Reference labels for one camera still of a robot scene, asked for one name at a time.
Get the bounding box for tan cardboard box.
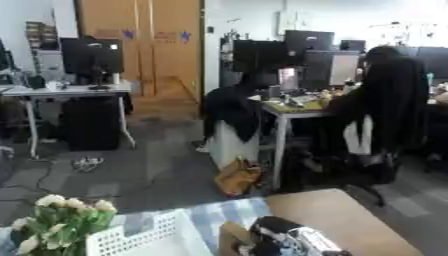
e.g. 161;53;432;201
217;221;259;256

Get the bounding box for black jacket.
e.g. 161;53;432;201
201;73;266;144

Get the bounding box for white desk with yellow mat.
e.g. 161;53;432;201
255;94;336;192

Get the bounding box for large black computer monitor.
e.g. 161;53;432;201
231;39;291;74

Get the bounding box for wooden door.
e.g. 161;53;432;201
75;0;205;98

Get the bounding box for white perforated plastic basket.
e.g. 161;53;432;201
84;208;216;256

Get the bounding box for tall black computer monitor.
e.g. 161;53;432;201
283;29;336;54

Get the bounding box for black monitor with white screen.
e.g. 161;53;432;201
301;49;363;88

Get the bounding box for black cabinet under desk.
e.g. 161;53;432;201
57;97;125;152

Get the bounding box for white power strip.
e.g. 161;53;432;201
70;156;107;173

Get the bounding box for black office chair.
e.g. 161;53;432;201
302;114;410;208

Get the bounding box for white office desk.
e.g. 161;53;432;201
0;81;139;160

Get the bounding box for person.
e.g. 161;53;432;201
316;45;433;174

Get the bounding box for white flower bouquet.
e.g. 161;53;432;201
8;194;119;256

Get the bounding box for white pedestal cabinet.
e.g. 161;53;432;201
206;119;263;171

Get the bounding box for black floor cable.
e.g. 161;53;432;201
0;159;60;203

